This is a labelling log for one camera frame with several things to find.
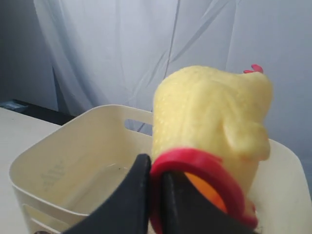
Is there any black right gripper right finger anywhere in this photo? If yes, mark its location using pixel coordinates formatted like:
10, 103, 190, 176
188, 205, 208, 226
162, 172, 255, 234

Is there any headless yellow rubber chicken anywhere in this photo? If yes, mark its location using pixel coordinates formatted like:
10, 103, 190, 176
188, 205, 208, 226
150, 64, 273, 234

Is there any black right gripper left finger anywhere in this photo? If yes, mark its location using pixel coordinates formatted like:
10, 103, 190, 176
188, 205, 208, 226
65, 154, 151, 234

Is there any cream bin marked X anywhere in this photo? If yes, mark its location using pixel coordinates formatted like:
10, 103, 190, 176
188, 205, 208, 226
9, 105, 312, 234

